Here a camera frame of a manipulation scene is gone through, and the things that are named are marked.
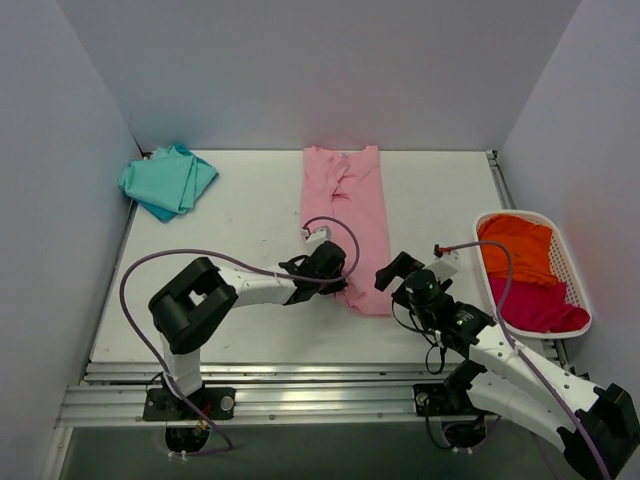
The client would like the white plastic basket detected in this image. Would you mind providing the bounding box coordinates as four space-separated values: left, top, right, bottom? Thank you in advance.
474 210 592 339

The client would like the magenta t shirt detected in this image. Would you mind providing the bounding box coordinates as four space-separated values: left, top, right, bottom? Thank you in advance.
501 280 591 333

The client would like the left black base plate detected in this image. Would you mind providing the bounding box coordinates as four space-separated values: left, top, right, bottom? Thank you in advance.
142 385 237 422

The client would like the pink t shirt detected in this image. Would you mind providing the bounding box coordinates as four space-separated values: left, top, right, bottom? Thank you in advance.
300 145 391 317

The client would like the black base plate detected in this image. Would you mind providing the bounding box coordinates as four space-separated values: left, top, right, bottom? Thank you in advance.
412 382 497 418
142 385 237 422

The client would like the teal folded t shirt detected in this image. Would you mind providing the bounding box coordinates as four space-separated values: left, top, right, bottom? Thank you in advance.
119 144 219 223

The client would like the aluminium rail frame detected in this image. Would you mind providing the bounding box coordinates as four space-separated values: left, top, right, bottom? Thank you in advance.
39 149 614 480

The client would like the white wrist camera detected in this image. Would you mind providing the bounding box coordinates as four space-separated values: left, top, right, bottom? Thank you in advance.
301 226 332 249
431 244 460 283

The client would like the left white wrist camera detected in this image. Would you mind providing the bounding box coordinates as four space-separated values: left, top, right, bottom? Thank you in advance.
301 226 332 249

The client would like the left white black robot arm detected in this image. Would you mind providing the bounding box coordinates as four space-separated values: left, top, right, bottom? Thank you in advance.
148 241 346 419

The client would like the orange t shirt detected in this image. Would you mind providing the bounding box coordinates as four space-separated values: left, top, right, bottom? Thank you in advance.
477 214 558 287

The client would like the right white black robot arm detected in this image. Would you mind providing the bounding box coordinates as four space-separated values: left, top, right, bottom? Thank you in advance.
375 251 639 479

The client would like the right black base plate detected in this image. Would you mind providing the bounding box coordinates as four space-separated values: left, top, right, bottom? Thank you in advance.
412 382 497 418

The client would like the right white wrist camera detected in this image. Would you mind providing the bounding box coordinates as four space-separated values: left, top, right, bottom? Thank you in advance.
431 244 460 283

